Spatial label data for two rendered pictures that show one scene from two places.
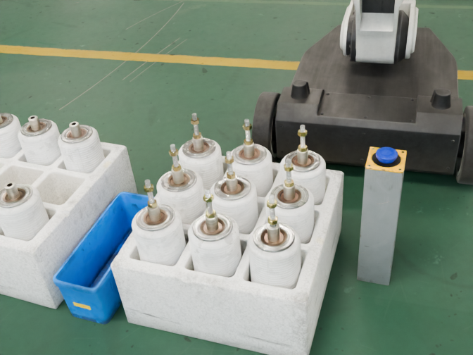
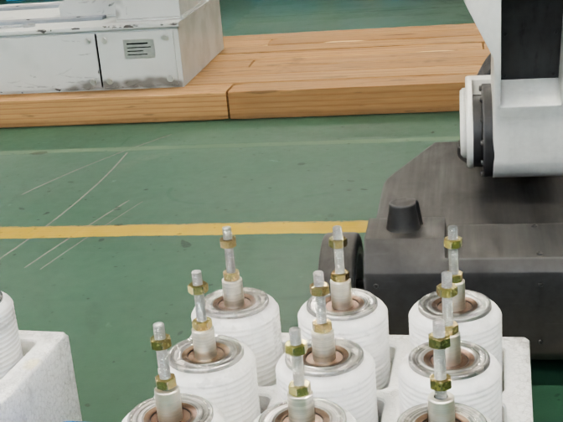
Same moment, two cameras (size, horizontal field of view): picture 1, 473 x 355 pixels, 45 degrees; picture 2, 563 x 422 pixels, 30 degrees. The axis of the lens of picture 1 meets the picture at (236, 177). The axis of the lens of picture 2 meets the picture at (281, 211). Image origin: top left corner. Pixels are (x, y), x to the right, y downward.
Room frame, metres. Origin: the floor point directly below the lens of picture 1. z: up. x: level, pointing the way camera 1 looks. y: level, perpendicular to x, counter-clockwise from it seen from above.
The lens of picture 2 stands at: (0.01, 0.17, 0.72)
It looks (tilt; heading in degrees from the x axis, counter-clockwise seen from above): 20 degrees down; 351
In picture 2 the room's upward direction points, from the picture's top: 5 degrees counter-clockwise
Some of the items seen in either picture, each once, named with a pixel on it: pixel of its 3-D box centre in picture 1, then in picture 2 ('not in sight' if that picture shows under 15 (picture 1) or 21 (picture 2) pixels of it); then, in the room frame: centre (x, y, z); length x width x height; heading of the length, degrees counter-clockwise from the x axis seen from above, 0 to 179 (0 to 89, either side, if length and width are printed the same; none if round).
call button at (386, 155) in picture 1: (386, 156); not in sight; (0.86, -0.29, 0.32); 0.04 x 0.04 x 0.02
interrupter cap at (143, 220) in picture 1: (155, 218); (170, 417); (0.83, 0.16, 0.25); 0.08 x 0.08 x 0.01
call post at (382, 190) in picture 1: (379, 220); not in sight; (0.86, -0.29, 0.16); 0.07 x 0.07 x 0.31; 68
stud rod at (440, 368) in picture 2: (272, 212); (440, 362); (0.74, -0.06, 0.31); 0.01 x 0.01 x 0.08
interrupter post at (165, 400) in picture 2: (154, 212); (168, 404); (0.83, 0.16, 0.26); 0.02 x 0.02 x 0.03
